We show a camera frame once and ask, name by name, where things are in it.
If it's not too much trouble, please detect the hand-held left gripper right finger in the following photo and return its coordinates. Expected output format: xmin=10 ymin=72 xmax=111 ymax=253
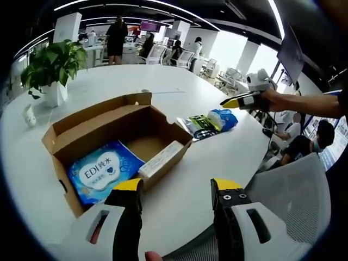
xmin=210 ymin=178 xmax=302 ymax=261

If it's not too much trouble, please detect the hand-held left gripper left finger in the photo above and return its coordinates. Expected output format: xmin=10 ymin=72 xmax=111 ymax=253
xmin=71 ymin=178 xmax=144 ymax=261

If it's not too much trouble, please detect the small blue tissue pack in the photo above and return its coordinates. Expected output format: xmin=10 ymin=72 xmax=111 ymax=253
xmin=208 ymin=108 xmax=239 ymax=133

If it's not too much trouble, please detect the silver green foil pouch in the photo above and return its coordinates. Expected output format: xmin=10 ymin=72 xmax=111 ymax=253
xmin=176 ymin=114 xmax=221 ymax=142

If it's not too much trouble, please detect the large blue wet wipes pack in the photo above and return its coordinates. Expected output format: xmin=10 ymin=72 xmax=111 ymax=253
xmin=67 ymin=140 xmax=146 ymax=206

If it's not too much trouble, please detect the white carton pack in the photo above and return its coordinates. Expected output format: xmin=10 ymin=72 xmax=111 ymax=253
xmin=138 ymin=141 xmax=185 ymax=178

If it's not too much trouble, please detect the brown cardboard shoe box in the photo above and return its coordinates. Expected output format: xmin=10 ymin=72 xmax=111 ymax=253
xmin=41 ymin=92 xmax=194 ymax=218

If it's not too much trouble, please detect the person's right hand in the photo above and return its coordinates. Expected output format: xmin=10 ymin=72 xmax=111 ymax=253
xmin=260 ymin=88 xmax=297 ymax=113

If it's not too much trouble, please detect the person's left hand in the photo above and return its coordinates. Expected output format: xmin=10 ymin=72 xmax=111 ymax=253
xmin=145 ymin=251 xmax=165 ymax=261

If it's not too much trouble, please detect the white mesh office chair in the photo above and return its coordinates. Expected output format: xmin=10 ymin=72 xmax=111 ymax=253
xmin=246 ymin=152 xmax=333 ymax=261

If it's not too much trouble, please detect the white ceiling light strip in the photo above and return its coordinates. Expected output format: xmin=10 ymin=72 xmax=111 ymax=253
xmin=268 ymin=0 xmax=286 ymax=36

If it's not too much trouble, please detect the blue display board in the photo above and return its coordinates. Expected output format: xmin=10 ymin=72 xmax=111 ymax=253
xmin=304 ymin=114 xmax=348 ymax=171

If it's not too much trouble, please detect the white paper cup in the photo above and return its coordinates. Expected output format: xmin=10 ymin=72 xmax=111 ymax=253
xmin=23 ymin=104 xmax=37 ymax=128

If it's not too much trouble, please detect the white office desk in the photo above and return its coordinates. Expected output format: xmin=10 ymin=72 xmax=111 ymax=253
xmin=84 ymin=45 xmax=109 ymax=67

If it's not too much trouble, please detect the green potted plant white pot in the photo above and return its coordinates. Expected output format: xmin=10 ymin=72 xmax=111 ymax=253
xmin=21 ymin=39 xmax=89 ymax=108

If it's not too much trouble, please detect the white square pillar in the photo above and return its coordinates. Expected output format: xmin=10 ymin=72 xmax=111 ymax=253
xmin=53 ymin=13 xmax=82 ymax=44

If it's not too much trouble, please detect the dark wall monitor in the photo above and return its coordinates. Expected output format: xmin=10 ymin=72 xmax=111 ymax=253
xmin=277 ymin=26 xmax=305 ymax=85

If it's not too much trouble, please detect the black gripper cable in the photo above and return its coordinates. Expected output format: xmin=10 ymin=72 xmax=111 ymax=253
xmin=262 ymin=111 xmax=278 ymax=153

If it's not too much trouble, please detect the purple wall screen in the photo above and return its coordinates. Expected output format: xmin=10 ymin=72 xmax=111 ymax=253
xmin=140 ymin=20 xmax=161 ymax=32

